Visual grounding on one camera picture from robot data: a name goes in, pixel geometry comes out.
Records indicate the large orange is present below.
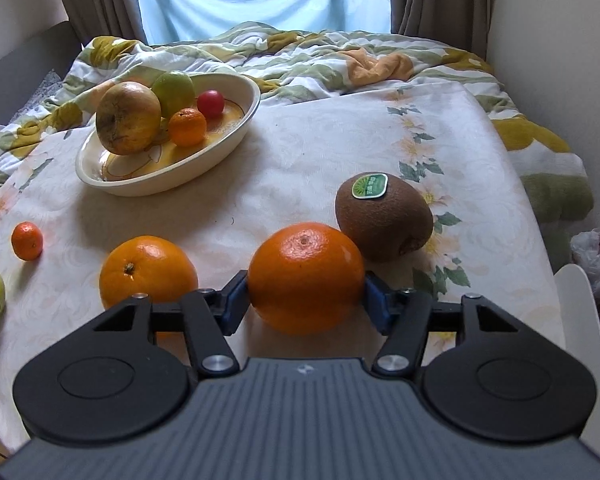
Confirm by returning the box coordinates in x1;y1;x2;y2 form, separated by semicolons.
247;222;365;336
98;235;198;309

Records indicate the brown kiwi with sticker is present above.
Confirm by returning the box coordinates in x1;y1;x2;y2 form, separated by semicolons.
335;172;434;262

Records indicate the small mandarin orange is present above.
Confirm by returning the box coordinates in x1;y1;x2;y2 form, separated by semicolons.
10;221;44;261

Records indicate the cream oval fruit bowl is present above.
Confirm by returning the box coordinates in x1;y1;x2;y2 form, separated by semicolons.
76;73;261;197

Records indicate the floral cream tablecloth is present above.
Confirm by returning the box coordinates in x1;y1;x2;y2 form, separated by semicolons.
0;84;565;450

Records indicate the small mandarin in bowl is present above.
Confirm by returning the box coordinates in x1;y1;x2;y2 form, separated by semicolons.
168;107;207;148

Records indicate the white plastic bag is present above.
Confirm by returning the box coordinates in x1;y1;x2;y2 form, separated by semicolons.
570;229;600;300

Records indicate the red cherry tomato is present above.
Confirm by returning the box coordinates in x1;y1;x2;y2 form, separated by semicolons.
196;90;225;119

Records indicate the large brown pear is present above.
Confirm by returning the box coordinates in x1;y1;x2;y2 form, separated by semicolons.
96;81;161;155

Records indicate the green apple in bowl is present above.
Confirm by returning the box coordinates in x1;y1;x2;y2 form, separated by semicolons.
151;72;196;119

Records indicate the green striped floral duvet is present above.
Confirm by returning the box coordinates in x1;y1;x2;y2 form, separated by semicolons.
0;22;594;269

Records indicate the patterned grey pillow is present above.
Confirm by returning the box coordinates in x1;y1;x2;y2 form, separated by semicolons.
10;70;62;122

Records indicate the grey headboard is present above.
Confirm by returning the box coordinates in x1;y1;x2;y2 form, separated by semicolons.
0;21;82;125

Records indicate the right brown curtain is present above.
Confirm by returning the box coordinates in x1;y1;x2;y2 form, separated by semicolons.
390;0;492;58

